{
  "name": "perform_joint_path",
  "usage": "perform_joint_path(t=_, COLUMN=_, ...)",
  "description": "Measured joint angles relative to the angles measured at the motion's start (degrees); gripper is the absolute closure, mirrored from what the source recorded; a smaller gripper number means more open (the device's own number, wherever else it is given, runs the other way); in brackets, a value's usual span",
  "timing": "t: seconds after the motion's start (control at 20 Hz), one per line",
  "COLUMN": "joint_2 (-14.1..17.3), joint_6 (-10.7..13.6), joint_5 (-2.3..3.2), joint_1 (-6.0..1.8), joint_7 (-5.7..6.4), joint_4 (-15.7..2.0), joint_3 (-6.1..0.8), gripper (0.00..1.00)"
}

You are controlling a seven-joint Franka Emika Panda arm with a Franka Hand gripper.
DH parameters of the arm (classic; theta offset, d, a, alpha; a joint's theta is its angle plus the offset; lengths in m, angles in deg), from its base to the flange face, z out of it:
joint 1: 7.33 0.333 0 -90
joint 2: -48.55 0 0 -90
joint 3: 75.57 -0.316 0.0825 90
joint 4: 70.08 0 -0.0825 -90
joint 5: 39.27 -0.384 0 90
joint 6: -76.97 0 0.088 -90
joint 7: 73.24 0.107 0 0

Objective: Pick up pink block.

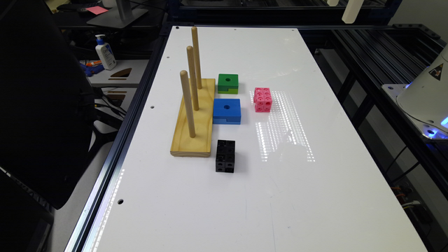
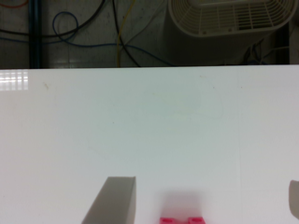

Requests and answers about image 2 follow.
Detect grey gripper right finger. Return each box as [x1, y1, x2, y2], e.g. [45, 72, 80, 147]
[289, 180, 299, 219]

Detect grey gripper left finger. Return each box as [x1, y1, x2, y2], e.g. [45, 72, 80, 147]
[81, 176, 136, 224]

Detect pink snap-cube block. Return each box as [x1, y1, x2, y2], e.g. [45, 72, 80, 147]
[159, 217, 206, 224]

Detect black floor cable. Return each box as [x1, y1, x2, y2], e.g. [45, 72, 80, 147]
[0, 0, 142, 68]

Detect blue floor cable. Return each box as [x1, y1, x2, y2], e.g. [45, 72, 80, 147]
[0, 11, 176, 67]

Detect yellow floor cable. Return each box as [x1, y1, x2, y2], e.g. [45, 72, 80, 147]
[116, 0, 137, 68]

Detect blue metal frame post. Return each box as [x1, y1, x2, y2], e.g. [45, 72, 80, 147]
[28, 0, 42, 69]

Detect orange floor cable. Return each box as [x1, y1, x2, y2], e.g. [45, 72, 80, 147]
[0, 0, 30, 9]

